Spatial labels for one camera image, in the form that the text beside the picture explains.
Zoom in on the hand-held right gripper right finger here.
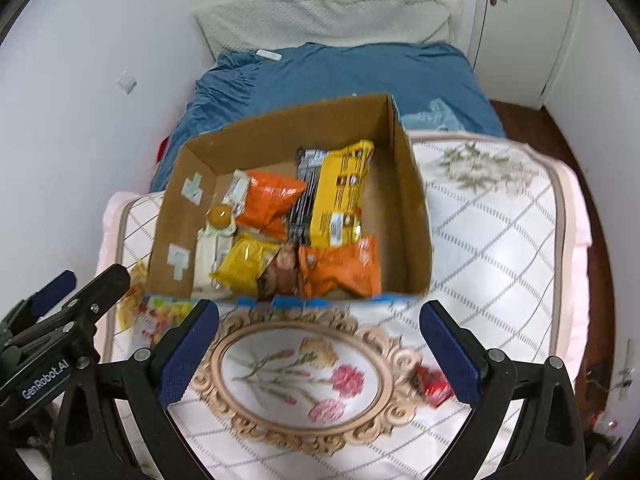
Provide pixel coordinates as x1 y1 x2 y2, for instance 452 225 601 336
419 301 586 480

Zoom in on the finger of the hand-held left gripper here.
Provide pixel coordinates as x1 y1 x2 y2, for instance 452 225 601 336
0 270 76 337
4 264 132 348

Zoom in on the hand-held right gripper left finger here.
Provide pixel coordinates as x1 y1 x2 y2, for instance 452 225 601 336
52 299 220 480

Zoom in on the small red snack packet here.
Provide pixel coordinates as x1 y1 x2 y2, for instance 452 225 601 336
415 366 453 407

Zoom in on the brown snack packet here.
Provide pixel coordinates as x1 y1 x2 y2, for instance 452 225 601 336
257 242 301 297

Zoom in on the orange snack packet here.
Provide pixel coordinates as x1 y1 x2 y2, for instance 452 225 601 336
235 170 308 241
297 235 383 298

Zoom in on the cardboard box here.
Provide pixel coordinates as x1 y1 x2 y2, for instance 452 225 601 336
145 93 434 308

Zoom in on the yellow and black snack packet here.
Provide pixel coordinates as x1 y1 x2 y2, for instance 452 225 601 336
295 140 376 248

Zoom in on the clear packet of yellow snacks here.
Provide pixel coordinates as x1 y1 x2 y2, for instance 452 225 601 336
117 265 148 333

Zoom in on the colourful candy packet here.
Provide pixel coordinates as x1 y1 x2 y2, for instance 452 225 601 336
135 296 197 341

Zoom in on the pink quilt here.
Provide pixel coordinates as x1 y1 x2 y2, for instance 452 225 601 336
97 130 593 461

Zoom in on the light blue cloth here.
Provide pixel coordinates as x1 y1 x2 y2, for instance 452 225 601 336
400 99 463 133

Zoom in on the blue bed sheet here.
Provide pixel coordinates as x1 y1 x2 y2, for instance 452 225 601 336
150 42 506 193

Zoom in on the white door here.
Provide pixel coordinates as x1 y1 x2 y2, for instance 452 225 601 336
470 0 581 106

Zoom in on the white textured pillow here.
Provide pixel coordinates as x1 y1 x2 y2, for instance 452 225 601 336
194 0 451 58

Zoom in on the white wall socket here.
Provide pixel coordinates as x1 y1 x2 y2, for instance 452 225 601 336
617 340 636 401

